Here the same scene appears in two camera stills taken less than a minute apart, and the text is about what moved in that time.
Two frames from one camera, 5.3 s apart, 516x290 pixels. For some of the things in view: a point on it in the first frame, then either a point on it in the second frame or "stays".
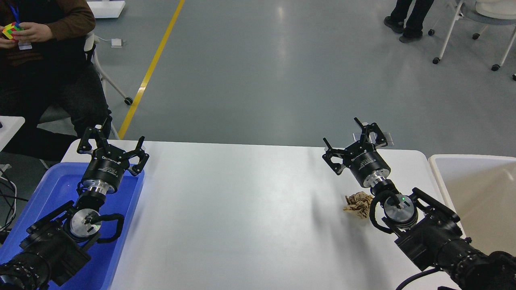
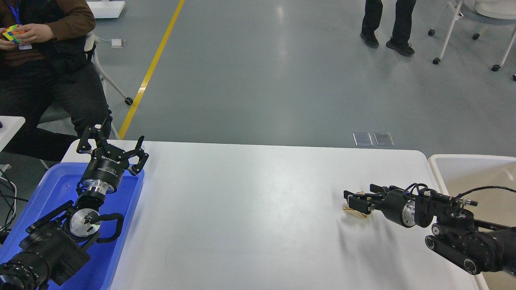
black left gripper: (105, 170) stays
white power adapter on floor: (116, 43) stays
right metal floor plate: (389, 138) stays
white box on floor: (107, 9) stays
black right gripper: (362, 158) -> (398, 206)
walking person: (414, 29) -> (399, 41)
